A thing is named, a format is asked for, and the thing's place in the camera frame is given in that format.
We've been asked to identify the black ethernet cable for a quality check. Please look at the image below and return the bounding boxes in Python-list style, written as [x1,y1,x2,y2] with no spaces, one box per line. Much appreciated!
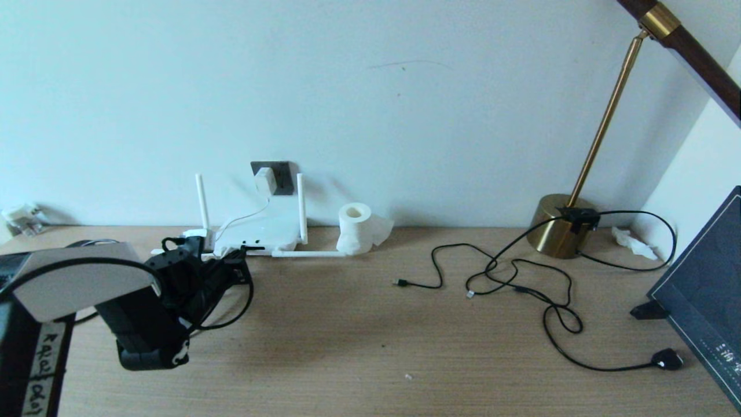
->
[72,246,266,325]

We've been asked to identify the white router with antennas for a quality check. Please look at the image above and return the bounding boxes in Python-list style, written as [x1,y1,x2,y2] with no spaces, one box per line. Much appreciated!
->
[152,173,347,258]

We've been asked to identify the white toilet paper roll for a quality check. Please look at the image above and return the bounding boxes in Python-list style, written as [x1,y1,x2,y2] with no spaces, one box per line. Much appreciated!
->
[336,203,394,257]

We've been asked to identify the clear plastic wrapper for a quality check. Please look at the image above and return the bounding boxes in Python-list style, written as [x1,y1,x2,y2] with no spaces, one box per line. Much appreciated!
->
[0,203,44,237]

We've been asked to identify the brass desk lamp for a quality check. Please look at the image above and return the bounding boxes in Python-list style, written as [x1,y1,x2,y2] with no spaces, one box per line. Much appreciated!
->
[528,0,741,259]

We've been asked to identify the crumpled white tissue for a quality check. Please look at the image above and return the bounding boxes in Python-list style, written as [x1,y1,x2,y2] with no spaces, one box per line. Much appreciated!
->
[612,226,659,260]

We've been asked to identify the black braided left wrist cable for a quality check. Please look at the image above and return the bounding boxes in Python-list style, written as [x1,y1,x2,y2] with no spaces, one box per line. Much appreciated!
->
[161,236,255,332]

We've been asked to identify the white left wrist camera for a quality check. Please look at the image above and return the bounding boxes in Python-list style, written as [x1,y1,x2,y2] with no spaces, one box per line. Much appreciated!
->
[182,229,216,253]

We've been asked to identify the thin white adapter cable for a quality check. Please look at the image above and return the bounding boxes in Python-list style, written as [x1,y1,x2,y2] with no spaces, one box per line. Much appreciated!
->
[211,197,272,244]

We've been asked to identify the grey wall socket plate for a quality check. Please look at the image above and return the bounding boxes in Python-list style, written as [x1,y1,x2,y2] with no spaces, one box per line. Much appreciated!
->
[251,162,293,196]

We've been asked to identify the thin black usb cable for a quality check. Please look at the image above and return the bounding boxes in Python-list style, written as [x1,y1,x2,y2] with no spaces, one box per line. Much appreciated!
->
[392,242,584,335]

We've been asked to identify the black cables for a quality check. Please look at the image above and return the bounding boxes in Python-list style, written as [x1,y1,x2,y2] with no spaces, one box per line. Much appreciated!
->
[465,208,684,372]

